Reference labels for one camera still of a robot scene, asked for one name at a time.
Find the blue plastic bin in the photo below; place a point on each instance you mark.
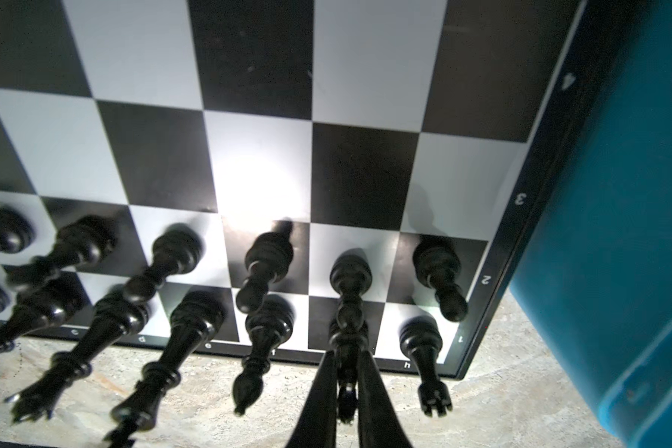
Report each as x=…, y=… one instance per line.
x=596, y=277

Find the black piece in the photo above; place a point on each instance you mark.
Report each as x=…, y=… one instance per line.
x=350, y=277

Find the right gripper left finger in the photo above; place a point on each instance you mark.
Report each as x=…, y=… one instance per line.
x=316, y=426

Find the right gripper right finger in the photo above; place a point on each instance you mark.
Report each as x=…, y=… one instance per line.
x=378, y=425

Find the black white chessboard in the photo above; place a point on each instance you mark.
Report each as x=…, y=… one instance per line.
x=420, y=134

